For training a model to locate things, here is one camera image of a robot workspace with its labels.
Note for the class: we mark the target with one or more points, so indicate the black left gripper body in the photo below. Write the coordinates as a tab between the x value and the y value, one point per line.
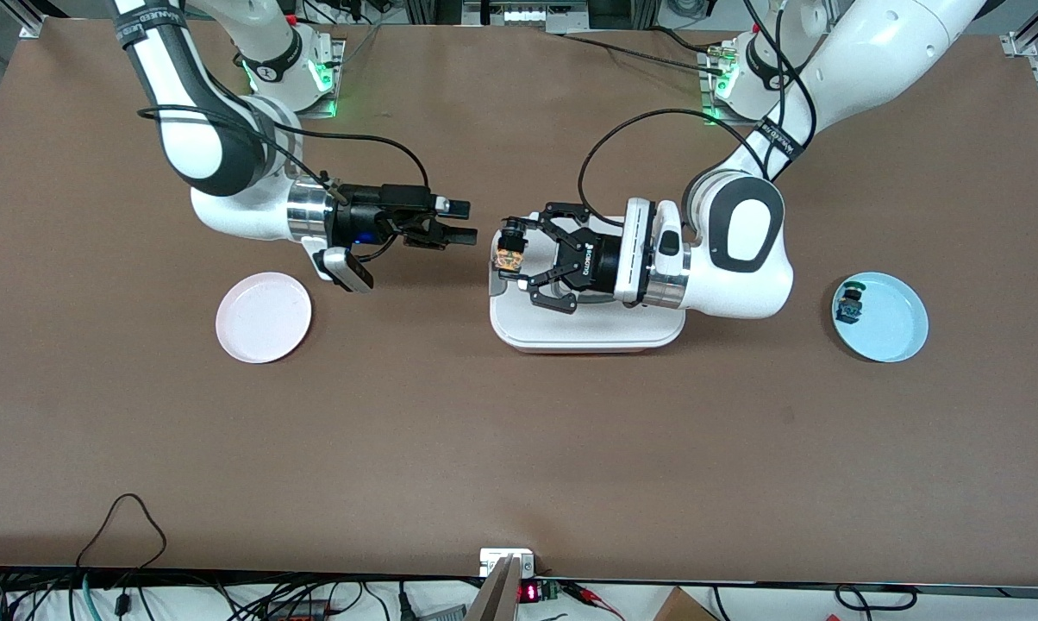
595	259

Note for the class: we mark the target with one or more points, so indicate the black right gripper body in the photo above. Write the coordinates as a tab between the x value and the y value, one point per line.
359	216

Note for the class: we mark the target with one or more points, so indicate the orange push button switch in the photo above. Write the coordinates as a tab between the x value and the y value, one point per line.
510	257

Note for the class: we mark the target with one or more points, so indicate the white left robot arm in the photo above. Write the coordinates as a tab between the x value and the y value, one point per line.
872	52

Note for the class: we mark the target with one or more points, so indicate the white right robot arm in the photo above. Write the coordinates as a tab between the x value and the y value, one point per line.
234	216

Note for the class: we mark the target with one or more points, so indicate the white lunch box grey clips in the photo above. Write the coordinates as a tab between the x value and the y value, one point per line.
571	332

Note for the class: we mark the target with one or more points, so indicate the pink round plate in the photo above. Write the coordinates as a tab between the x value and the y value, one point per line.
263	317

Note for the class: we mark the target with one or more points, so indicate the small white box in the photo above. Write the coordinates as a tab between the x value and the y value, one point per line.
495	559

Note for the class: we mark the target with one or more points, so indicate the light blue round plate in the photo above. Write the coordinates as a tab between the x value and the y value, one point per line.
894	323

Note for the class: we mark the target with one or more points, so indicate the red digit display module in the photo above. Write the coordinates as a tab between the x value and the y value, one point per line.
529	592

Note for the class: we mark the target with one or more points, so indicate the red clip lead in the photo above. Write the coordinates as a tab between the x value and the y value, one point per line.
592	597

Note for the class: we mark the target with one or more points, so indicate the grey brown mounting bar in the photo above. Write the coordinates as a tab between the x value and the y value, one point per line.
497	599

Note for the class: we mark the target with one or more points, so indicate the brown cardboard box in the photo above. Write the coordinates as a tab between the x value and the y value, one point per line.
683	608

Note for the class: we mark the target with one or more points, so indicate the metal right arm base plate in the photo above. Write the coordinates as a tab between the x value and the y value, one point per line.
339	56

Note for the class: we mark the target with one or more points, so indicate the aluminium frame rack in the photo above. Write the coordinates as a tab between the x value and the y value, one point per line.
528	15

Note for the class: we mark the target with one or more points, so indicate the green push button switch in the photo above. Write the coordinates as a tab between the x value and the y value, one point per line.
848	306

